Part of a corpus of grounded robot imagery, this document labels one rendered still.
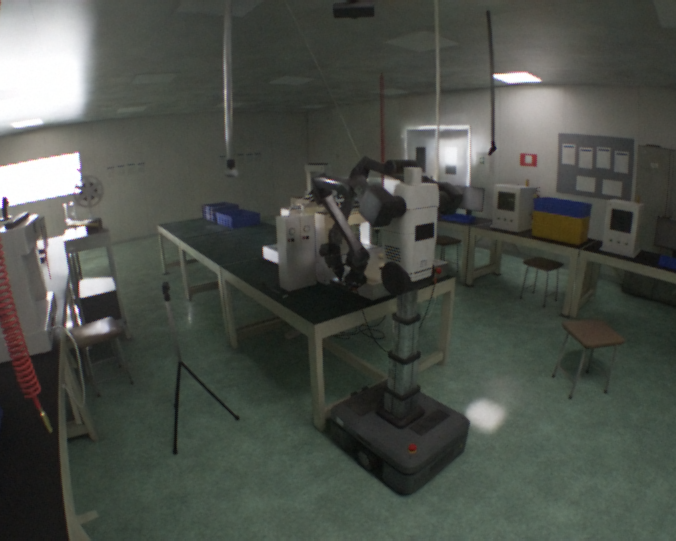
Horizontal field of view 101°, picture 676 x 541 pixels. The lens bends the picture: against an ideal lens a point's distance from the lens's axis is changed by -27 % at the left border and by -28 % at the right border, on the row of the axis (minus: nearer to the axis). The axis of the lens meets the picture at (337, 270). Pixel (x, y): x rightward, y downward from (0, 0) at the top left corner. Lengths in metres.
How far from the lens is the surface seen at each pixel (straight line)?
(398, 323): 1.81
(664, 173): 5.32
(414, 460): 1.89
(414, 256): 1.63
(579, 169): 6.01
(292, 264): 2.43
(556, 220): 4.39
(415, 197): 1.58
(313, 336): 2.03
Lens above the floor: 1.60
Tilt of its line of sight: 17 degrees down
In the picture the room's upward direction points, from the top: 1 degrees counter-clockwise
